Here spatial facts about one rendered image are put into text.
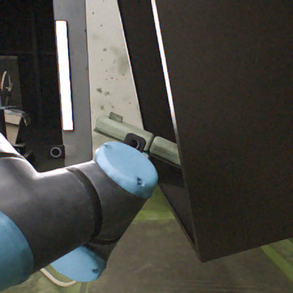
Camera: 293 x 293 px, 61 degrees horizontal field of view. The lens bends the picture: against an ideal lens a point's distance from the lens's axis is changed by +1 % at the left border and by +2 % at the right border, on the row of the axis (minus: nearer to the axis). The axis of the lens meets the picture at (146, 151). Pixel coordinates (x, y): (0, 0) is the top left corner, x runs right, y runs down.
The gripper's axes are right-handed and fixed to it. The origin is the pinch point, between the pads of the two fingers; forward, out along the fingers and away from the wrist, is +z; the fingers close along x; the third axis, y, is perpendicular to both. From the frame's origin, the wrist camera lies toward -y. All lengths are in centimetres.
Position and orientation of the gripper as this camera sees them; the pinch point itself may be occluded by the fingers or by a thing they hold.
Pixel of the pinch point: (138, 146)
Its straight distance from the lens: 66.5
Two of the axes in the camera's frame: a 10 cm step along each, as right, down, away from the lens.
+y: -3.3, 8.1, 4.8
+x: 9.2, 3.9, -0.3
